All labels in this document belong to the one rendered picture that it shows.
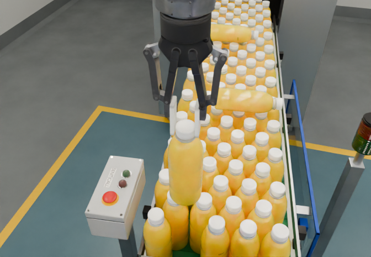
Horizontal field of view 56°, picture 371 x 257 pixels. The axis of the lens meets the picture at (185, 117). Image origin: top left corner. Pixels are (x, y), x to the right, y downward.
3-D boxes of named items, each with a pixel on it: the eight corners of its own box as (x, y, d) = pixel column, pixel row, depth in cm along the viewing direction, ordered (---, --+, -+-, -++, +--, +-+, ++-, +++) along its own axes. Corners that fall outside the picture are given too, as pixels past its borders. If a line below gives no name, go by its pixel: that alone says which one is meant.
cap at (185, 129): (182, 145, 64) (182, 138, 63) (171, 132, 66) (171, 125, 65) (200, 136, 66) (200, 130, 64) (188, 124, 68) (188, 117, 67)
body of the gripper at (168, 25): (150, 17, 47) (154, 74, 53) (212, 21, 46) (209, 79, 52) (162, -3, 53) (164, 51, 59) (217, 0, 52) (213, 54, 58)
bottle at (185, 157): (180, 210, 75) (180, 153, 62) (164, 188, 79) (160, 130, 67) (207, 195, 78) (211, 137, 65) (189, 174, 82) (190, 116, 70)
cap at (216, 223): (205, 223, 84) (206, 219, 83) (220, 218, 85) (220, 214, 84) (212, 236, 81) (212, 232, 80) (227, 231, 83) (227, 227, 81)
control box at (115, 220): (91, 235, 92) (84, 211, 85) (114, 177, 107) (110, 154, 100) (127, 240, 90) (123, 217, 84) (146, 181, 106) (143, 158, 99)
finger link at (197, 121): (196, 97, 61) (201, 98, 61) (196, 127, 66) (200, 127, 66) (194, 108, 59) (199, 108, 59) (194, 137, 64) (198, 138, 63)
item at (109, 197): (101, 203, 87) (100, 200, 87) (105, 192, 90) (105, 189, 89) (114, 205, 87) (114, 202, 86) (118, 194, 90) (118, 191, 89)
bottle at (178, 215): (190, 230, 103) (190, 190, 92) (185, 252, 98) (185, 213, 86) (167, 226, 105) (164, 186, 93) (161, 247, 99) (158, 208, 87)
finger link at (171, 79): (181, 52, 52) (172, 50, 52) (168, 108, 59) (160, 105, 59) (185, 40, 55) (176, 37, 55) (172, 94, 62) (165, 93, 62)
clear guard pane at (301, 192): (285, 306, 129) (316, 234, 99) (275, 156, 189) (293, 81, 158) (286, 306, 129) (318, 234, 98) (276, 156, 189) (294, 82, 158)
